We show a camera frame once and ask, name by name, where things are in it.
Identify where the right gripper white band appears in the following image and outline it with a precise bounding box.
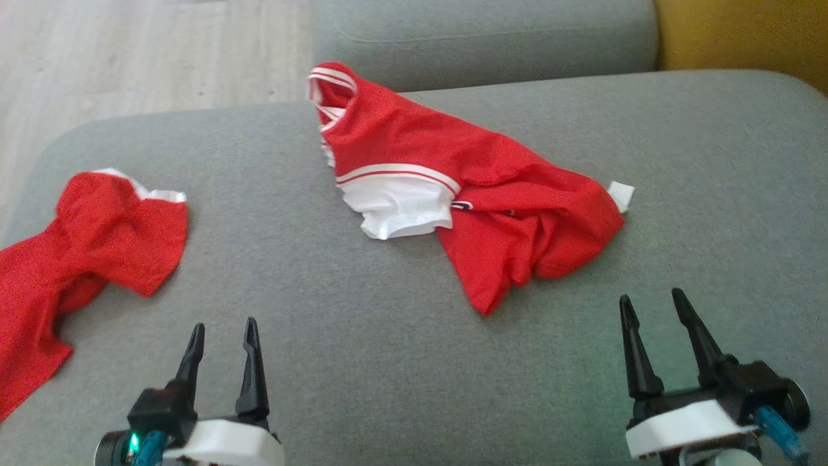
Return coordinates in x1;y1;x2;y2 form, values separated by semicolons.
619;288;761;466

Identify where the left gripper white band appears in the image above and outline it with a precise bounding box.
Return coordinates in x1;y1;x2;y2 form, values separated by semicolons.
162;317;285;466

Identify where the red jersey with white sleeves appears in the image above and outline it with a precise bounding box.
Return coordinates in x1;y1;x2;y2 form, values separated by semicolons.
307;61;636;316

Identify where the plain red garment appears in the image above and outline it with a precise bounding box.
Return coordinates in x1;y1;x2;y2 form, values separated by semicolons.
0;168;189;423

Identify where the grey sofa seat cushion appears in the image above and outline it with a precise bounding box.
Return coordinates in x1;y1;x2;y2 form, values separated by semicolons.
0;70;828;466

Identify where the large yellow sofa back cushion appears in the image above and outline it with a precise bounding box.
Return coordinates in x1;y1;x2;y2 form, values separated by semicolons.
653;0;828;98

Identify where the teal left camera connector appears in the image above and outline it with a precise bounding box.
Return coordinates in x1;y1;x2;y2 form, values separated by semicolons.
136;430;170;466

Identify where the teal camera connector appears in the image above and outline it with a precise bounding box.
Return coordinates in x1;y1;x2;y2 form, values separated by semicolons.
136;430;170;466
754;406;809;463

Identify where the teal right camera connector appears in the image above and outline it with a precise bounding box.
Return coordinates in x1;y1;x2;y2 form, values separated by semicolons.
754;406;809;463

